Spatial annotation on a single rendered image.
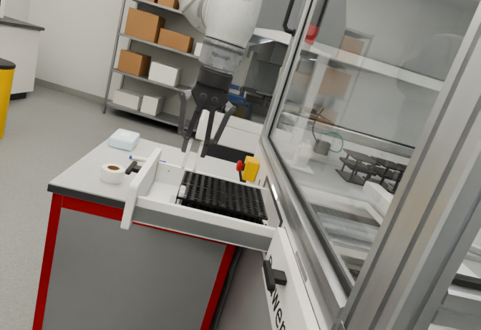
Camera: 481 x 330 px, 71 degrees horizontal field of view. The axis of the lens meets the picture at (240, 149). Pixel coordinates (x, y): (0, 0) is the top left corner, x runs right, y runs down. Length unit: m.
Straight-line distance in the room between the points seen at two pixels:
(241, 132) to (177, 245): 0.75
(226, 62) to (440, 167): 0.47
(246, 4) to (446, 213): 0.52
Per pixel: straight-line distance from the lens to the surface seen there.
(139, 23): 4.78
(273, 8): 1.63
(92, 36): 5.49
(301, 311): 0.54
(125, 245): 1.12
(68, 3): 5.67
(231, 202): 0.83
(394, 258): 0.39
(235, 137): 1.65
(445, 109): 0.39
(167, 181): 1.00
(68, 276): 1.24
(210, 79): 0.72
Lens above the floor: 1.24
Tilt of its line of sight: 15 degrees down
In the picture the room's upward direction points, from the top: 17 degrees clockwise
